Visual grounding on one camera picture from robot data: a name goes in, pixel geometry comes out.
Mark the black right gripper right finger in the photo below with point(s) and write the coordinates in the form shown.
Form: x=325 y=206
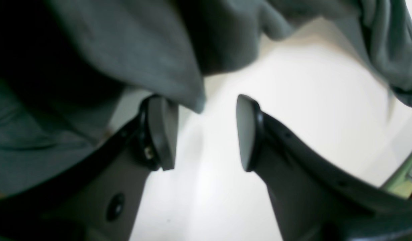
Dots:
x=312 y=199

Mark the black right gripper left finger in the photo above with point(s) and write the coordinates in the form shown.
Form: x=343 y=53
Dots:
x=98 y=198

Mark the dark grey t-shirt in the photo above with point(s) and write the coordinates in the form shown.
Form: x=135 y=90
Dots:
x=65 y=63

